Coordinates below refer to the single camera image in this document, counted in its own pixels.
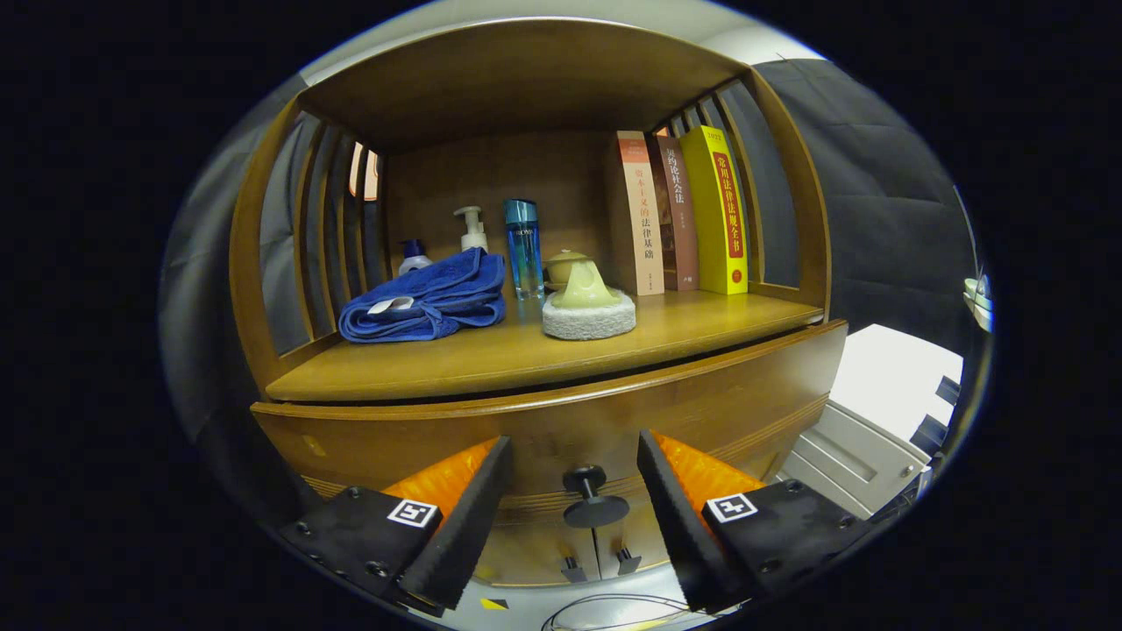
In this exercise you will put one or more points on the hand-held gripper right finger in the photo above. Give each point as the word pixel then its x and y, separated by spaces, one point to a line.
pixel 684 526

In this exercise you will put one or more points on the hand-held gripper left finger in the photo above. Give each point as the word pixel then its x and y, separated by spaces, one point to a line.
pixel 469 526

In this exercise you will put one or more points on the wooden drawer with black knob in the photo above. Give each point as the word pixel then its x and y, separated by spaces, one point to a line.
pixel 614 421

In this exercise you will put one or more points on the green scrub brush white base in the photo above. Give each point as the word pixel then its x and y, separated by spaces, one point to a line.
pixel 587 294

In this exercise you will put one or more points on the white side cabinet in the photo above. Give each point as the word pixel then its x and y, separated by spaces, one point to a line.
pixel 850 456

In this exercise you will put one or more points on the wooden cabinet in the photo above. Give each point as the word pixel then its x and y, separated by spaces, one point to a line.
pixel 526 79

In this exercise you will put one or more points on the blue folded towel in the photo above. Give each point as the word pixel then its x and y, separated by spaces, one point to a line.
pixel 421 302

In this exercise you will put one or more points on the small black block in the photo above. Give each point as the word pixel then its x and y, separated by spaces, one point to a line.
pixel 947 390
pixel 929 436

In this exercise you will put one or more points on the small white blue-capped bottle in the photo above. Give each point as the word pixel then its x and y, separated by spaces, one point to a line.
pixel 414 261

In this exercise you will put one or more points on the blue glass bottle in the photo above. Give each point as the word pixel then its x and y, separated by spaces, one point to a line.
pixel 524 254

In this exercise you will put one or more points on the yellow lidded cup with saucer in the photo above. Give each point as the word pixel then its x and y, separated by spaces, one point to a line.
pixel 561 263

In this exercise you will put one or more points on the white pump bottle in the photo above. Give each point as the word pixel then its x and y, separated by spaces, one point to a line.
pixel 473 237

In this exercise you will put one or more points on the brown book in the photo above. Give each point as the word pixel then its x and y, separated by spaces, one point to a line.
pixel 682 219

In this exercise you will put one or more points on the orange and white book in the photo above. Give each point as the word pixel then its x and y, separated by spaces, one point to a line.
pixel 644 219

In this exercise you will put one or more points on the yellow book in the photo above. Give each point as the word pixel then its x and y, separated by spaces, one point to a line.
pixel 719 210

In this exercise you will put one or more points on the black backdrop cloth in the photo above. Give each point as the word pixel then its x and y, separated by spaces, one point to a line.
pixel 877 219

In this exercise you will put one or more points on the white round device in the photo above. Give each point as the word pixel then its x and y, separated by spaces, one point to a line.
pixel 979 302

